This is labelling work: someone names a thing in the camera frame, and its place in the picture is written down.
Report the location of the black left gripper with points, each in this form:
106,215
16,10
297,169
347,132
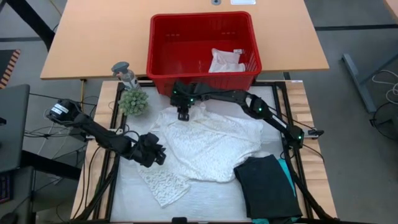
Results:
147,155

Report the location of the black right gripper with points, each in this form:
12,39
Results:
183,102

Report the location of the white lace garment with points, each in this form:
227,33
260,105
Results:
211,146

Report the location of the dark grey garment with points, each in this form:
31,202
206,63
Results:
267,186

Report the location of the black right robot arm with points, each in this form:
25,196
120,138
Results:
236,96

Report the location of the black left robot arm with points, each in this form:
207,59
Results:
93,130

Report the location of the red plastic bin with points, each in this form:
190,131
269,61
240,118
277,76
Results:
186,84

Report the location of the green potted plant patterned pot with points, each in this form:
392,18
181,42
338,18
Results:
133,102

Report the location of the pinkish white garment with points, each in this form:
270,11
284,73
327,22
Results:
225,62

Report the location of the clear spray bottle black head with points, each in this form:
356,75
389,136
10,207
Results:
126,74

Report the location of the small white tag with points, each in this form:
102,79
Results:
238,51

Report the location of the grey desk grommet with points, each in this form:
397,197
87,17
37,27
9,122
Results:
216,2

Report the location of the wooden workbench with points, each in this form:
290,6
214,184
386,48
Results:
93,37

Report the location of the white card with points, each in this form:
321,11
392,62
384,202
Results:
242,2

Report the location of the black plug block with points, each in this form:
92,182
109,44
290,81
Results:
315,133

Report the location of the grey flat panel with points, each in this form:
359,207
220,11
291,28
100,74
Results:
12,124

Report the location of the dark keyboard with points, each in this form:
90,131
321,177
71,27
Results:
5,186

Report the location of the grey metal desk leg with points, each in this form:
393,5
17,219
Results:
357,81

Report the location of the black desk leg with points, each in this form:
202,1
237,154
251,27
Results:
31,21

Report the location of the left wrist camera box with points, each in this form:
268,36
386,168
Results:
152,139

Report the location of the black table-level camera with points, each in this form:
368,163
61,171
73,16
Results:
179,220

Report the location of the black aluminium table frame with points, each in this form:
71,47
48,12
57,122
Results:
276,84

